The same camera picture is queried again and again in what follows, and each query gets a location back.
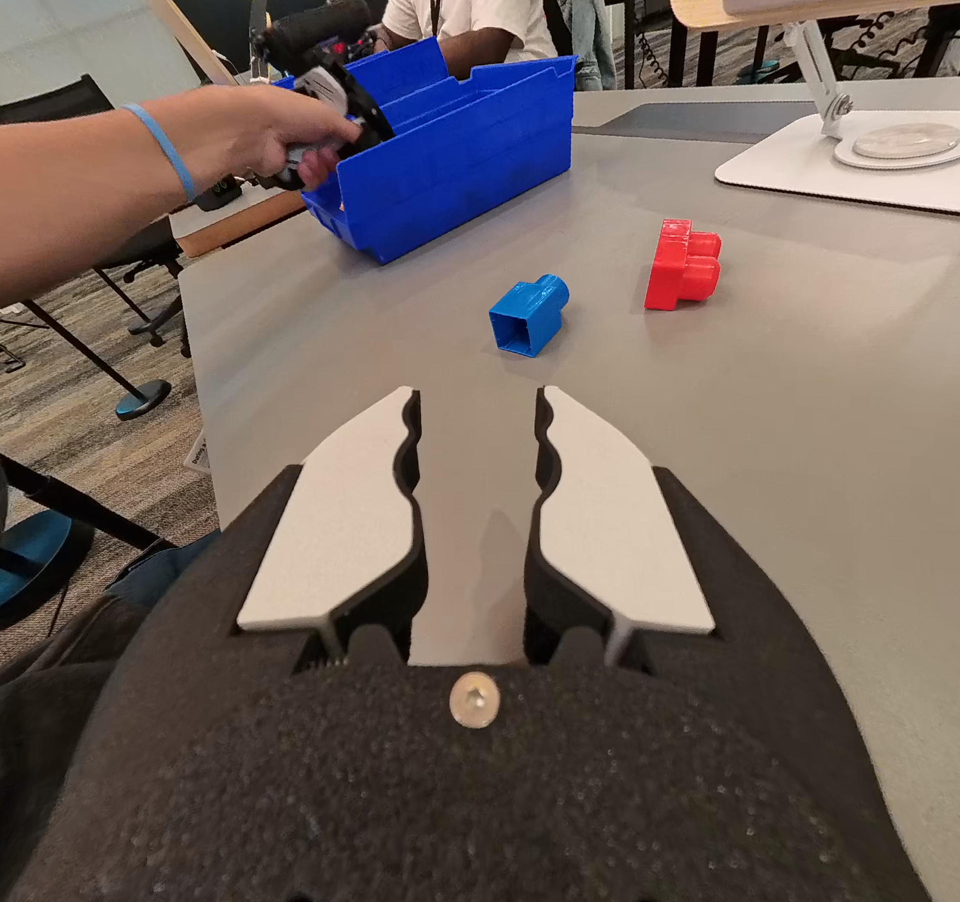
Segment wooden edged table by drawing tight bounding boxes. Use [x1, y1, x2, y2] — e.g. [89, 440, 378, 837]
[168, 180, 310, 261]

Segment white stand with wooden board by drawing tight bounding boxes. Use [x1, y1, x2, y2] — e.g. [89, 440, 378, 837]
[138, 0, 243, 88]
[669, 0, 960, 214]

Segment blue wristband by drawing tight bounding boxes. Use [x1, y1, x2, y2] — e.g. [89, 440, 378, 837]
[122, 103, 199, 205]

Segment black metal bar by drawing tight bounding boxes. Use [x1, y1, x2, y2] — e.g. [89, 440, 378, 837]
[0, 454, 179, 552]

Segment person's left forearm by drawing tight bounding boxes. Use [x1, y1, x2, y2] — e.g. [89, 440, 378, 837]
[0, 103, 190, 308]

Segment blue plastic bin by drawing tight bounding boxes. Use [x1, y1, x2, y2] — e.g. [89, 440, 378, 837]
[273, 35, 453, 109]
[300, 54, 579, 267]

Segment blue one-stud toy block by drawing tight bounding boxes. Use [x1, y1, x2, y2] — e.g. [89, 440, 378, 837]
[489, 273, 571, 359]

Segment person's blue jeans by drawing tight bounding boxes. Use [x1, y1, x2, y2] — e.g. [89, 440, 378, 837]
[105, 530, 224, 612]

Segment black device with green display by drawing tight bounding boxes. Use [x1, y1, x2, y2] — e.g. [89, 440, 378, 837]
[196, 173, 244, 214]

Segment black round base stand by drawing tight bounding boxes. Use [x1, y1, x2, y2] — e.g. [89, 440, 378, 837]
[22, 298, 174, 423]

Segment person's left hand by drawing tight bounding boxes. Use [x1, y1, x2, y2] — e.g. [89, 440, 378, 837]
[141, 83, 363, 199]

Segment black curved panel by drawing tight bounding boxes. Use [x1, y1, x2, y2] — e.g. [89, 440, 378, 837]
[238, 0, 286, 87]

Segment blue denim garment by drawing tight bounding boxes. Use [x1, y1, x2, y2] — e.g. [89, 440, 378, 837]
[543, 0, 619, 93]

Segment red two-stud toy block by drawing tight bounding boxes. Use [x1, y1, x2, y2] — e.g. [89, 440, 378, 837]
[643, 219, 723, 312]

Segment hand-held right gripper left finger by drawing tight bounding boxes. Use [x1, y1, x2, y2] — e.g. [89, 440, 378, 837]
[236, 386, 430, 669]

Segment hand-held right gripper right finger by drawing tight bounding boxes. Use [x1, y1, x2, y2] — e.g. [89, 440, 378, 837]
[523, 386, 717, 666]

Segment teal round base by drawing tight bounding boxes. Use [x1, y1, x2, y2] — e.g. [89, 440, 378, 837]
[0, 512, 96, 630]

